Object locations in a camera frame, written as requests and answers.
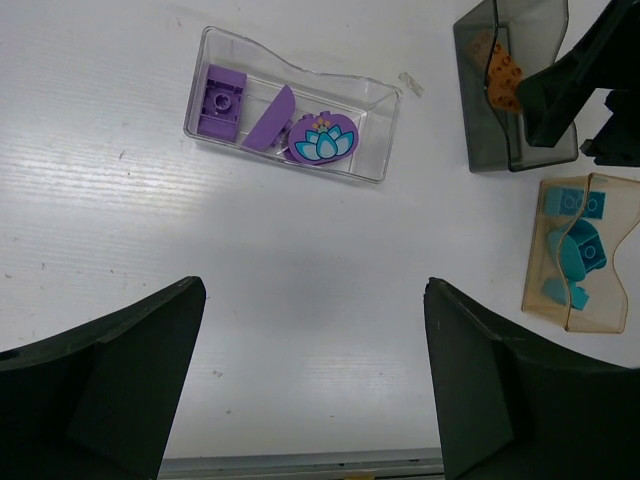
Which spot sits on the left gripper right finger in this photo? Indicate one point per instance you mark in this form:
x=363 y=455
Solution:
x=512 y=404

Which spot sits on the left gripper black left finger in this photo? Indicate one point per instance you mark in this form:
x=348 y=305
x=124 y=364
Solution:
x=98 y=401

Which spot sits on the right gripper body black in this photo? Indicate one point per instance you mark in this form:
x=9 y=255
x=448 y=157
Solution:
x=617 y=142

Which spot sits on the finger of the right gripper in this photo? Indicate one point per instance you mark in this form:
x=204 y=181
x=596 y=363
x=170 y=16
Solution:
x=552 y=98

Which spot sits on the orange lego plate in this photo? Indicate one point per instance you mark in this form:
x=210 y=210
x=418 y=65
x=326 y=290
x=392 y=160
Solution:
x=504 y=76

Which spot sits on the long teal lego brick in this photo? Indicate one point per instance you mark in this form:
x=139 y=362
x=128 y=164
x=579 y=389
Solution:
x=565 y=201

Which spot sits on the teal rounded printed lego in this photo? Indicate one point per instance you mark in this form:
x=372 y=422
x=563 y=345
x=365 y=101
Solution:
x=577 y=249

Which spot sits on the purple rounded printed lego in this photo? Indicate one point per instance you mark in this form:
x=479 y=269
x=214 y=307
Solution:
x=323 y=138

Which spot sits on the light purple curved lego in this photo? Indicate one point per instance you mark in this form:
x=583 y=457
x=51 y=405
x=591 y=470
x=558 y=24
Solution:
x=275 y=122

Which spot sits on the purple lego brick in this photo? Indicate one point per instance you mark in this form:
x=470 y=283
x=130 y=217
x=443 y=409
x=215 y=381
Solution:
x=222 y=103

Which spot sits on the dark grey plastic container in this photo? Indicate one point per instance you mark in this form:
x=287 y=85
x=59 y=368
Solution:
x=532 y=32

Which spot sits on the amber plastic container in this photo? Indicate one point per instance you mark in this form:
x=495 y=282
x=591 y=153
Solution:
x=607 y=309

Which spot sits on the clear plastic container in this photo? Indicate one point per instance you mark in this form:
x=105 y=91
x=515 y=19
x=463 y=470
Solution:
x=244 y=98

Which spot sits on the aluminium rail front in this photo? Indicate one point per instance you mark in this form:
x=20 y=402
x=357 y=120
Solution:
x=379 y=464

